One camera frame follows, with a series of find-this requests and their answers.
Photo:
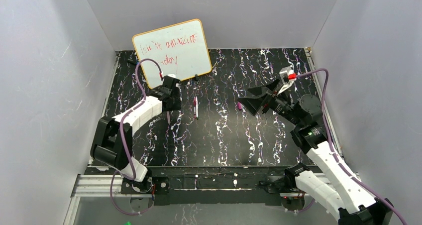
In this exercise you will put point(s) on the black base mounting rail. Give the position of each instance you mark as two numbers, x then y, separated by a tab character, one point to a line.
215	185

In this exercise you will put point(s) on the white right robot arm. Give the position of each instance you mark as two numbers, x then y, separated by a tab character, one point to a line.
344	198

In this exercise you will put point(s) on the pink highlighter pen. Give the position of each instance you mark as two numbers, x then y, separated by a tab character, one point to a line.
168	117

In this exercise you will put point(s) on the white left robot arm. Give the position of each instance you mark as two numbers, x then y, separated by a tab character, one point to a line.
113	139

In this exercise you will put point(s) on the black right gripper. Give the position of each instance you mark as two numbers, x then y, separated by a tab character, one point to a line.
268	98

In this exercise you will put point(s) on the blue-capped marker behind whiteboard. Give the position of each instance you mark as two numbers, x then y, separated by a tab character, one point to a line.
132	62

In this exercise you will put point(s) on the red gel pen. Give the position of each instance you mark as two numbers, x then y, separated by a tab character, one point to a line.
196	108

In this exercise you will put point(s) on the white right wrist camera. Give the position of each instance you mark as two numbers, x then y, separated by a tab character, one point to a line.
287	78

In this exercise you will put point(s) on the small orange-framed whiteboard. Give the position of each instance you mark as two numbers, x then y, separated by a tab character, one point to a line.
179	49

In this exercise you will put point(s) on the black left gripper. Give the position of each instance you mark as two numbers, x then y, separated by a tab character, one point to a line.
170	93

